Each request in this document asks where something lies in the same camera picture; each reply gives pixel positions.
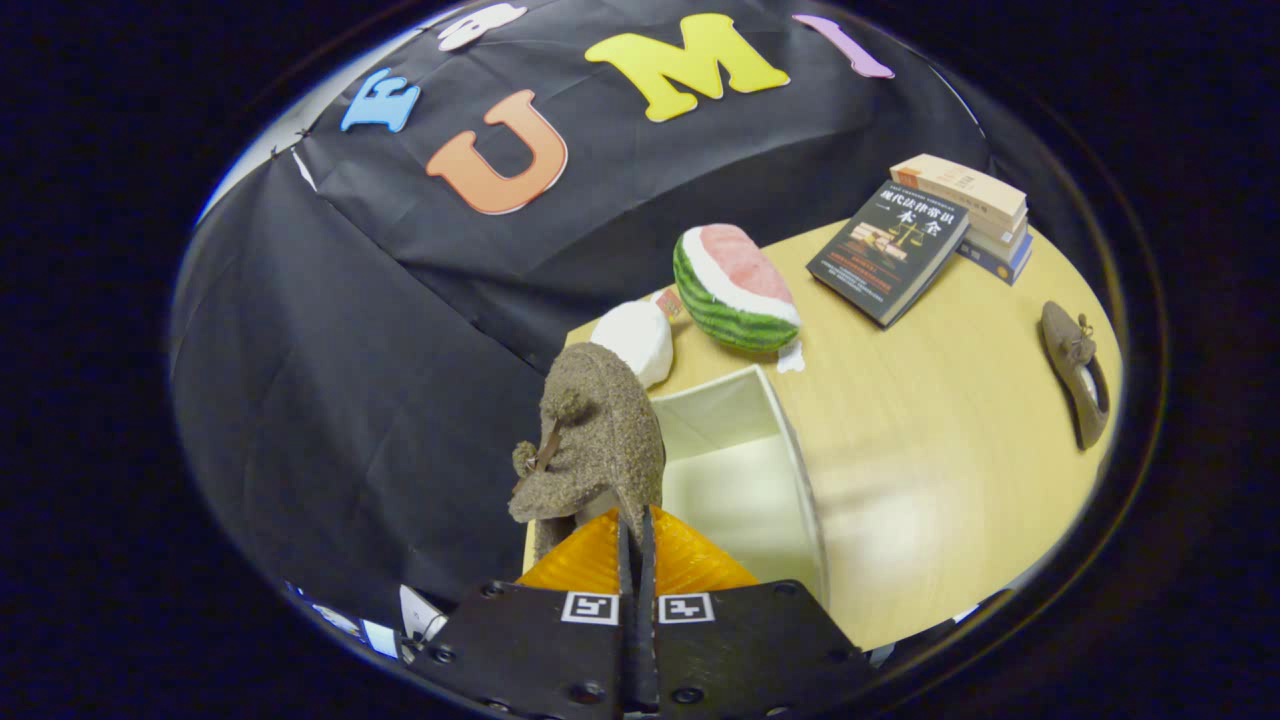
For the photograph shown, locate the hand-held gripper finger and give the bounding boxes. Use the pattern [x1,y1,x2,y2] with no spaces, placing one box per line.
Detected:
[403,512,642,720]
[640,506,878,720]

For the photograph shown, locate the beige fabric storage box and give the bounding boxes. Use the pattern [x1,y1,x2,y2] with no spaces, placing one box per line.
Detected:
[648,364,832,611]

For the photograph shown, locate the brown fuzzy slipper shoe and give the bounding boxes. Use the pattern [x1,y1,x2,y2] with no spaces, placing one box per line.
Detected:
[507,341,667,563]
[1039,299,1112,452]

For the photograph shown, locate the white box device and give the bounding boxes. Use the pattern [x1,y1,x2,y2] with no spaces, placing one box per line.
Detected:
[398,584,448,643]

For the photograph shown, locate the white plush toy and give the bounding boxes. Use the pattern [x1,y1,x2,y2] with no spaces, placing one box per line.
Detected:
[589,299,675,390]

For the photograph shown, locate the watermelon slice plush toy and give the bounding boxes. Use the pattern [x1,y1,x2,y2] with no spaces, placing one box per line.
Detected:
[671,223,807,374]

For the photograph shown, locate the black backdrop cloth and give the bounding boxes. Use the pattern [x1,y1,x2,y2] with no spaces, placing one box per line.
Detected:
[170,0,1001,626]

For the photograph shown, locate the black cover book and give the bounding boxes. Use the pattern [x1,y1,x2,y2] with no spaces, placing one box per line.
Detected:
[805,179,972,329]

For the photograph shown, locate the blue cover book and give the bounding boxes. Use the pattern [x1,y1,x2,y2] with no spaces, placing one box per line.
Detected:
[954,234,1035,287]

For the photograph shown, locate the beige cover book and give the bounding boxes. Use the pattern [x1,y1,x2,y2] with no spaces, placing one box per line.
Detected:
[889,152,1030,225]

